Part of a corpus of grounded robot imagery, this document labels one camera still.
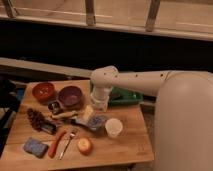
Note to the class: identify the black handled knife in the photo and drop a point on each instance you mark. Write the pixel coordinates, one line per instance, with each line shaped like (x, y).
(69, 121)

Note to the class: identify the brown pine cone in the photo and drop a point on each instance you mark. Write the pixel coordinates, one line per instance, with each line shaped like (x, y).
(35, 118)

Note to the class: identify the green plastic tray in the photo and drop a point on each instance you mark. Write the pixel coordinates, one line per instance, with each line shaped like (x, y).
(121, 97)

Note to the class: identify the black metal scoop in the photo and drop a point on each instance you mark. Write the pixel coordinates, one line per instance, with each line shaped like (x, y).
(49, 128)

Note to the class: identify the white cup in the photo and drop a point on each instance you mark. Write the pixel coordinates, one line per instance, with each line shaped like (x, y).
(113, 127)

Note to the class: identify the silver fork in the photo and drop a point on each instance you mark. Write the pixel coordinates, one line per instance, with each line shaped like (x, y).
(72, 135)

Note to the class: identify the purple bowl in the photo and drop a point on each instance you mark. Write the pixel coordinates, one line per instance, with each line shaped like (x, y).
(70, 95)

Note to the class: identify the red bowl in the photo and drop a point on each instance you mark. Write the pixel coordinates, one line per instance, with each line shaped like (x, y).
(43, 92)

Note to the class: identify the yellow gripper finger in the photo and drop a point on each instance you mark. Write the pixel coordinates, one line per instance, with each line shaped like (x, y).
(88, 112)

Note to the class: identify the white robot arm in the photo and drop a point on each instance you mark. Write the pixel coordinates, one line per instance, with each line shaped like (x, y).
(183, 125)

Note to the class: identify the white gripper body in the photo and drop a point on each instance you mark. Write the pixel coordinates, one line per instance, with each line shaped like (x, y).
(99, 98)

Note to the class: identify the orange carrot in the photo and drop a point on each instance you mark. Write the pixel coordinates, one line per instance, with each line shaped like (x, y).
(55, 142)

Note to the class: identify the small metal cup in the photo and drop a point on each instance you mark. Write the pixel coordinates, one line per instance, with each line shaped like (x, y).
(54, 107)

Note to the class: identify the blue sponge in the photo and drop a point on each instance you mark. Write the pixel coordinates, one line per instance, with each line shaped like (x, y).
(35, 147)

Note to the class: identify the grey blue towel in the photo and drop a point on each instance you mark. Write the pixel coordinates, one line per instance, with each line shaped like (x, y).
(94, 123)

